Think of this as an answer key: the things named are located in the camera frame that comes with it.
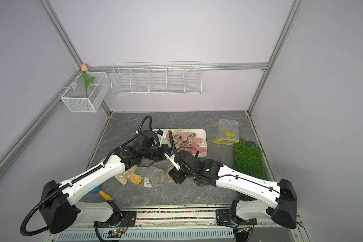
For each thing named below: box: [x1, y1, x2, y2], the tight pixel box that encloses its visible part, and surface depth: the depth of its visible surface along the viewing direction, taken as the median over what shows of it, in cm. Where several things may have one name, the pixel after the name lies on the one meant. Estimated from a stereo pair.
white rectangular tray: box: [170, 128, 208, 158], surface depth 104 cm
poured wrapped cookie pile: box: [165, 129, 207, 155], surface depth 101 cm
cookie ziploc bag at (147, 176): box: [122, 165, 170, 189], surface depth 82 cm
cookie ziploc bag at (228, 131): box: [214, 118, 240, 146], surface depth 108 cm
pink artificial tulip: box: [81, 63, 96, 99], surface depth 93 cm
